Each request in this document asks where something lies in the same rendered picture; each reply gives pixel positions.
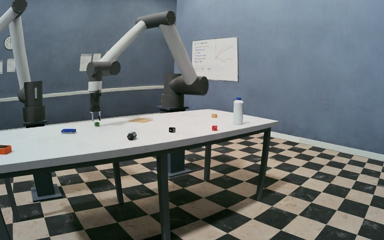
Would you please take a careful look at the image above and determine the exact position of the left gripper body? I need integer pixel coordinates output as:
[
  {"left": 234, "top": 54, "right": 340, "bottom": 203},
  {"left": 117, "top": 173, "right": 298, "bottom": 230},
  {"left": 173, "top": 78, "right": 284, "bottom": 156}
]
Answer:
[{"left": 88, "top": 81, "right": 102, "bottom": 112}]

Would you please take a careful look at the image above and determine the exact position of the white bottle with blue cap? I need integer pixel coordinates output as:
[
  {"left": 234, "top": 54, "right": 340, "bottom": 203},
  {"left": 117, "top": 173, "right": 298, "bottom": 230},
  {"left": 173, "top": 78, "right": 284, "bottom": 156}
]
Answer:
[{"left": 233, "top": 97, "right": 244, "bottom": 125}]

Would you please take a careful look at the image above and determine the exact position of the tan flat mat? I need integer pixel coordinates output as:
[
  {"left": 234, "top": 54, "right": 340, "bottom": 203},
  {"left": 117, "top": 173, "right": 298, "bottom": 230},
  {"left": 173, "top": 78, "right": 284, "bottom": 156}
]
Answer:
[{"left": 129, "top": 118, "right": 153, "bottom": 123}]

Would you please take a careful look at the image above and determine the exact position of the orange pocket multimeter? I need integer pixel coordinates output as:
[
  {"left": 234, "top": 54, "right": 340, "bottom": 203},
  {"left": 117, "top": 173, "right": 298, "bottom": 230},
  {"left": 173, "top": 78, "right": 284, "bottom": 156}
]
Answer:
[{"left": 0, "top": 145, "right": 12, "bottom": 155}]

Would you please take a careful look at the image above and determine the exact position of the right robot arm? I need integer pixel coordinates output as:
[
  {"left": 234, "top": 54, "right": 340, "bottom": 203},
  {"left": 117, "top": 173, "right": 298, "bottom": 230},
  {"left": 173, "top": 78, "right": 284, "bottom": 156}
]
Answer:
[{"left": 0, "top": 0, "right": 46, "bottom": 123}]

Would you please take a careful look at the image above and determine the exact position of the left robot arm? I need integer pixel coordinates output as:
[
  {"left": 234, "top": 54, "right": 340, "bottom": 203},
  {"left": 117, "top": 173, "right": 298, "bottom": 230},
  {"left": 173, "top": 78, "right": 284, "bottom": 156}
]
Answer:
[{"left": 86, "top": 10, "right": 209, "bottom": 108}]

